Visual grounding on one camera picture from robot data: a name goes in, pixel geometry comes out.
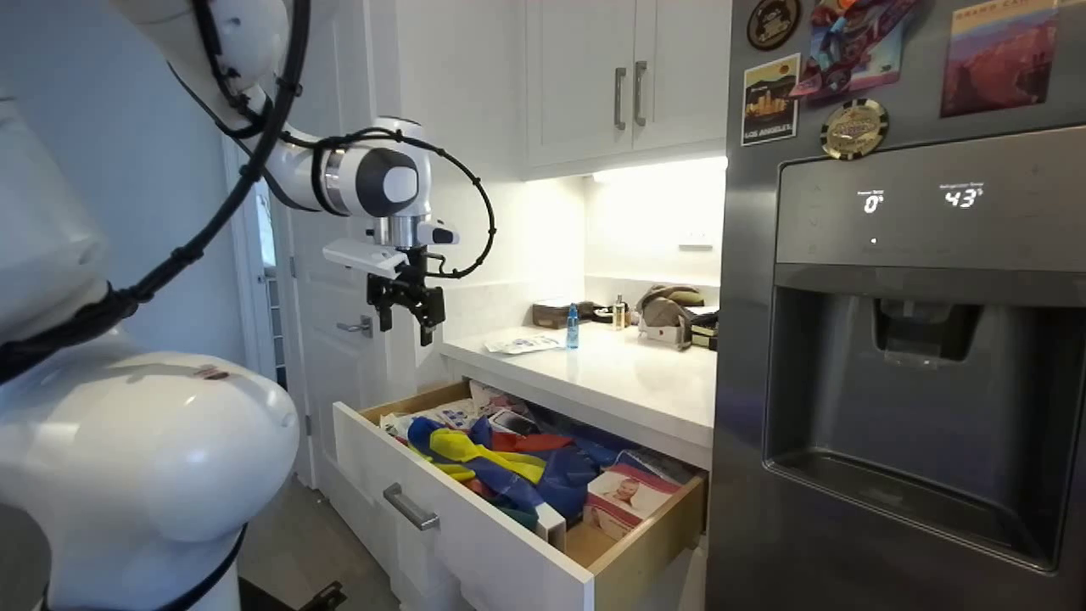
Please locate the white printed papers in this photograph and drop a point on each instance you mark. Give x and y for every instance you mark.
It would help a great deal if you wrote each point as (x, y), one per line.
(443, 413)

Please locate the white room door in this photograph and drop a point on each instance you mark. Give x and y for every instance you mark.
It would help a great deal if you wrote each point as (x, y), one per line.
(332, 361)

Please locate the round gold black magnet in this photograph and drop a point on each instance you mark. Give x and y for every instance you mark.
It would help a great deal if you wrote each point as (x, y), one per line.
(853, 127)

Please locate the small blue bottle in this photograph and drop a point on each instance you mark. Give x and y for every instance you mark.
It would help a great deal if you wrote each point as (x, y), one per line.
(572, 327)

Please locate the small clear bottle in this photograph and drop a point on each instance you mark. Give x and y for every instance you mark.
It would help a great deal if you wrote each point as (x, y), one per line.
(618, 314)

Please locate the colourful character fridge magnet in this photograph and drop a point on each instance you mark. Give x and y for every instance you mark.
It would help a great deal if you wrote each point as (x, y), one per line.
(853, 52)

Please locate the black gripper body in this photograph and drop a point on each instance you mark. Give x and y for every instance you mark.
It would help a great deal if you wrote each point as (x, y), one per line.
(406, 280)

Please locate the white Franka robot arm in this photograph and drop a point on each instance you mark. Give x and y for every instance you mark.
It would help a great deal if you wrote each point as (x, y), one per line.
(135, 454)

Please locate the yellow and blue cloth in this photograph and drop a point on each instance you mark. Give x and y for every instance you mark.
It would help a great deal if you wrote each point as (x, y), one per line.
(479, 455)

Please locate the stainless steel refrigerator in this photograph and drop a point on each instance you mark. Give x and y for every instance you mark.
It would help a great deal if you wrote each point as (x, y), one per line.
(904, 339)

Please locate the dark brown box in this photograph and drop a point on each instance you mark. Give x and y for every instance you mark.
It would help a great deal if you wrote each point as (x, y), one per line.
(551, 318)

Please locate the white wooden drawer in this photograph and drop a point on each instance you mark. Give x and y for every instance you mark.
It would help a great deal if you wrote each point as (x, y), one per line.
(453, 529)

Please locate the white cabinet door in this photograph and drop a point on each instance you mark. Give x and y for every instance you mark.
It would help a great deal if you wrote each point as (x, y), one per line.
(684, 71)
(581, 78)

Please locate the rectangular poster fridge magnet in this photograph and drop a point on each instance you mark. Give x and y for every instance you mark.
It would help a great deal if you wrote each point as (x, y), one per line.
(771, 101)

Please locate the round dark fridge magnet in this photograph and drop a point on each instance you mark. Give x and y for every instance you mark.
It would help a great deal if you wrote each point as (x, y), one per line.
(771, 21)

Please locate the dark blue cloth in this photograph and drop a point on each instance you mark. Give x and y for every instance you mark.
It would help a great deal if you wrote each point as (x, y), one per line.
(572, 469)

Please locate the landscape picture fridge magnet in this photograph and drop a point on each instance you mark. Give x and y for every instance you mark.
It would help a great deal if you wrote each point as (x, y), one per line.
(997, 55)

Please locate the red and white box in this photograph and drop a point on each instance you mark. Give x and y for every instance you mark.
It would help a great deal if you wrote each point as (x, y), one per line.
(629, 492)

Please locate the black floor object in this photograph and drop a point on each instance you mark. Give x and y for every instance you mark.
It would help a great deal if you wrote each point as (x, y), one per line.
(322, 598)

